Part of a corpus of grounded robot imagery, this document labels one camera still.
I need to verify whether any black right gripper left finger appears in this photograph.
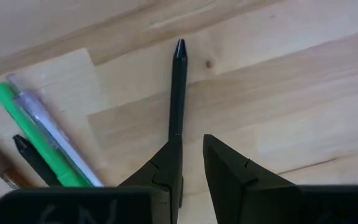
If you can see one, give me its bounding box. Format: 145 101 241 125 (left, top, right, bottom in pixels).
118 138 185 224

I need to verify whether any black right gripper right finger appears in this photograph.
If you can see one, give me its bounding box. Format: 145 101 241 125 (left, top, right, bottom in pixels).
203 134 301 224

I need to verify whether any black pen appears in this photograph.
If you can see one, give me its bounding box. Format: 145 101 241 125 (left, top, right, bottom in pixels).
12 134 62 187
168 38 188 141

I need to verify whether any clear translucent pen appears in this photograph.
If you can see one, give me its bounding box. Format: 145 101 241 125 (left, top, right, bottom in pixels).
5 73 104 187

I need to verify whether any green pen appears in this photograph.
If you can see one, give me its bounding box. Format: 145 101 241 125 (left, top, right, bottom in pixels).
0 82 91 188

